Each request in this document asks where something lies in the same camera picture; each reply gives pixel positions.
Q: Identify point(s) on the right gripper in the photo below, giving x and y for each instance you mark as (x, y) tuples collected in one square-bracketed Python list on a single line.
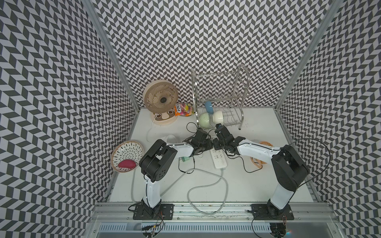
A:
[(216, 147)]

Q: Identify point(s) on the colourful snack bag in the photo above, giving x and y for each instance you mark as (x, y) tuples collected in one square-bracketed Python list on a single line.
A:
[(183, 109)]

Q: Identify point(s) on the white power strip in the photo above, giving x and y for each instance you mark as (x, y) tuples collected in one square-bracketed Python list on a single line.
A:
[(218, 158)]

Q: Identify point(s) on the blue cup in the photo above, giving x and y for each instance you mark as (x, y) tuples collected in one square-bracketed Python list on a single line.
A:
[(209, 107)]

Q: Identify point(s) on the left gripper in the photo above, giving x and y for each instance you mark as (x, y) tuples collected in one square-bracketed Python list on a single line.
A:
[(209, 146)]

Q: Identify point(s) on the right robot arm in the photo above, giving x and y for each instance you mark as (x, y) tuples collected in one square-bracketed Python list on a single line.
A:
[(289, 168)]

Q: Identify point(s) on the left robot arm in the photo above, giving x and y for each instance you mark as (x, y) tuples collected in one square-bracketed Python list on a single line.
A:
[(157, 160)]

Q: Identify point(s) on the white bowl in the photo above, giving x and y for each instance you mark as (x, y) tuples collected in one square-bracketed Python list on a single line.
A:
[(217, 117)]

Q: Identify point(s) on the green bowl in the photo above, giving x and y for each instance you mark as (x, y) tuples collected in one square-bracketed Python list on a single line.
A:
[(204, 120)]

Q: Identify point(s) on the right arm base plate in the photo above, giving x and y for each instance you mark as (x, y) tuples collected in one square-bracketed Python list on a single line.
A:
[(262, 211)]

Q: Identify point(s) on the beige bear desk fan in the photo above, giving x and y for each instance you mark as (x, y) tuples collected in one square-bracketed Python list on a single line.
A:
[(160, 98)]

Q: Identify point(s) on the small white desk fan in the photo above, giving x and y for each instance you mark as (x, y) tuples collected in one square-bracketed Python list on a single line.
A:
[(170, 139)]

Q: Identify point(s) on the pink object in basket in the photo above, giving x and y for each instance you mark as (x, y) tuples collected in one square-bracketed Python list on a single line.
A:
[(127, 164)]

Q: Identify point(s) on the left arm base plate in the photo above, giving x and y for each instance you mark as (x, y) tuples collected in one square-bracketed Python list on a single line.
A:
[(159, 212)]

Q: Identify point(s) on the metal dish rack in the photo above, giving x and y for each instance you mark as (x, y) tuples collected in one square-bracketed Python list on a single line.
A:
[(227, 91)]

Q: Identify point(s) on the patterned woven basket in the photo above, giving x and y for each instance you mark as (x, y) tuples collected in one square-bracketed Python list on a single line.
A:
[(127, 150)]

